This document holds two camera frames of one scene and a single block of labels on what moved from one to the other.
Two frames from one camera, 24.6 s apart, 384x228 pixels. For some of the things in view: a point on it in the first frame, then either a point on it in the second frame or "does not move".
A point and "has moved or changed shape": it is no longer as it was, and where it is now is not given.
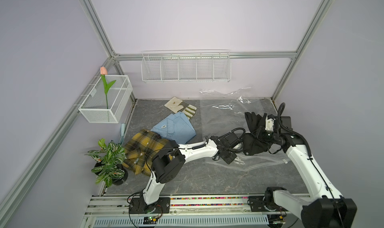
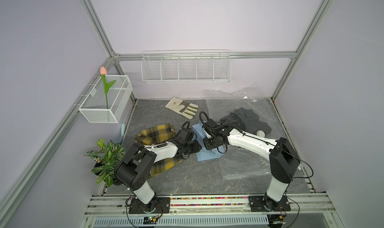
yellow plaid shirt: x=139 y=150 has moved or changed shape
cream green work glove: x=176 y=105 does not move
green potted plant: x=110 y=169 does not move
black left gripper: x=229 y=160 → x=196 y=149
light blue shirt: x=177 y=127 → x=203 y=154
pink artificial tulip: x=103 y=71 does not move
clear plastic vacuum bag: x=220 y=111 has moved or changed shape
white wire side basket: x=108 y=99 does not move
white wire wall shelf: x=186 y=66 does not move
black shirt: x=252 y=144 has moved or changed shape
